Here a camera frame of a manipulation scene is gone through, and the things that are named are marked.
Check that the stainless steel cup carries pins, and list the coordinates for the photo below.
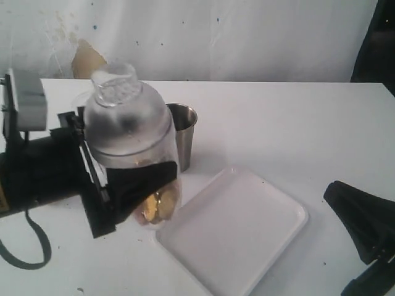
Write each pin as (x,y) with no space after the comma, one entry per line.
(185,119)

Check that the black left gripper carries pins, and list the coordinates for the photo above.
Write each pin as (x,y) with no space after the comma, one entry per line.
(45,170)

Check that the clear plastic shaker lid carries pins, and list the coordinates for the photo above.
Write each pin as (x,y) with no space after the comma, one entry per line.
(127,122)

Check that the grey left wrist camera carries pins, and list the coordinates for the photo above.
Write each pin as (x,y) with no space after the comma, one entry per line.
(29,100)

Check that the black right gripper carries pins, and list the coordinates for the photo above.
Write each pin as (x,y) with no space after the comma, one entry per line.
(369,220)

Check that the clear plastic container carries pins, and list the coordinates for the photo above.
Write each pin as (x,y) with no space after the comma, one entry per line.
(81,99)

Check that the clear plastic shaker body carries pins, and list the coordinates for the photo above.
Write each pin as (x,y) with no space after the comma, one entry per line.
(144,183)

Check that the white plastic tray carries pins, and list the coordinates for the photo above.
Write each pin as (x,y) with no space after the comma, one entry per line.
(231,233)

